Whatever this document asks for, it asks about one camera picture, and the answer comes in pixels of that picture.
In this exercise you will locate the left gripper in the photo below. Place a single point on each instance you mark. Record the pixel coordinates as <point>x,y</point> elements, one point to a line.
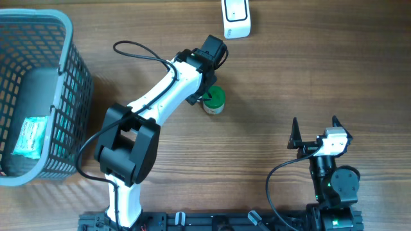
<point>194,99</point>

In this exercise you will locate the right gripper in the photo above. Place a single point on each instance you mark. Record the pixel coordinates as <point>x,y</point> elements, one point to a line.
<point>307,147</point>

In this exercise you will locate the green lid jar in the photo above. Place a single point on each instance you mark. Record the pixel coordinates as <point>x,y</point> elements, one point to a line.
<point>214,100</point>

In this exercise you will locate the green white package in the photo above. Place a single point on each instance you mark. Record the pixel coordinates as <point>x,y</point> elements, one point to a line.
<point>31,137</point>

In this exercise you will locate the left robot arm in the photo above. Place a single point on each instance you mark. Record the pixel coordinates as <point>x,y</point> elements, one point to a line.
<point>127,147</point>

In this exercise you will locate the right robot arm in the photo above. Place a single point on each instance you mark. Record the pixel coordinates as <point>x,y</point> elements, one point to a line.
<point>335,187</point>

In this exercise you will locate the white barcode scanner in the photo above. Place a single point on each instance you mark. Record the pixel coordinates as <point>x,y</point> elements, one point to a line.
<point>236,18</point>

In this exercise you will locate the grey plastic mesh basket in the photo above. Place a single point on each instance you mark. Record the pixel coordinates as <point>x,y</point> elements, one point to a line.
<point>42,75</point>

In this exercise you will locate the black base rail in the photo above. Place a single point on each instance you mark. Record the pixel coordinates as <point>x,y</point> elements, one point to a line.
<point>162,221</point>

